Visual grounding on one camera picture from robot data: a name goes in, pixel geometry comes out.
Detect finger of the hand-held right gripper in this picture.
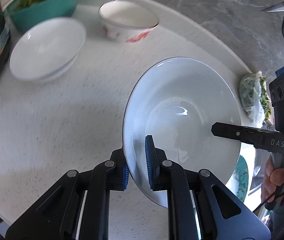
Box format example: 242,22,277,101
211,122,275,146

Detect teal floral rim plate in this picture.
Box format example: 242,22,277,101
235,155,250,203

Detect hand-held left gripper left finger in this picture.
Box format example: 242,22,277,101
5,149,130,240

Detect large shallow white bowl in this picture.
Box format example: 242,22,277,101
122,57,243,208

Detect green plastic basin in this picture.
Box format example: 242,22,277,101
5,0,87,32

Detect small plain white bowl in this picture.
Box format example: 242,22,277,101
9,17,87,82

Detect black handled kitchen scissors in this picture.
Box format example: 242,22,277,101
258,1,284,43

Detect person's right hand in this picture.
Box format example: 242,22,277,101
261,155,284,206

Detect bag of chopped greens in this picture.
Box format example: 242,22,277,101
239,73,260,113

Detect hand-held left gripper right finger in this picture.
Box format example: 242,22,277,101
144,135,272,240

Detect white bowl with red flowers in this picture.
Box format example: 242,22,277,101
98,0,160,43

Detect clear bag of leafy greens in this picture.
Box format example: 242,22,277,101
247,71,274,128

